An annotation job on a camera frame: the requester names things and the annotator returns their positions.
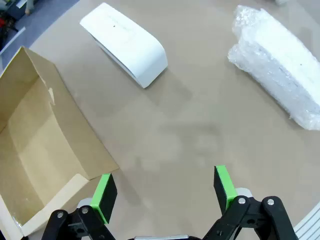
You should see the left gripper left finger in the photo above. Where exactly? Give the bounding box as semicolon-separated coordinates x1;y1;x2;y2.
41;173;121;240

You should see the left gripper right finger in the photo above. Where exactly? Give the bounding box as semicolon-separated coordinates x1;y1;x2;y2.
202;165;298;240

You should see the long bubble-wrapped clock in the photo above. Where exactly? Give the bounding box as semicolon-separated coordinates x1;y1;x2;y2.
227;4;320;131

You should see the unwrapped white clock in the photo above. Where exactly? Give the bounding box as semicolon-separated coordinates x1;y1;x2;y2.
79;2;168;89

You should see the open brown cardboard box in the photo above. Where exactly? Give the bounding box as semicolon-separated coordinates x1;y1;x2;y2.
0;46;120;240

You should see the white slatted base platform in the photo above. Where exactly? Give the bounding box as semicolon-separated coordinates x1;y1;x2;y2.
293;201;320;240

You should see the white metal bar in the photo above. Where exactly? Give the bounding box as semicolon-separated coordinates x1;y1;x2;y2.
0;26;26;58

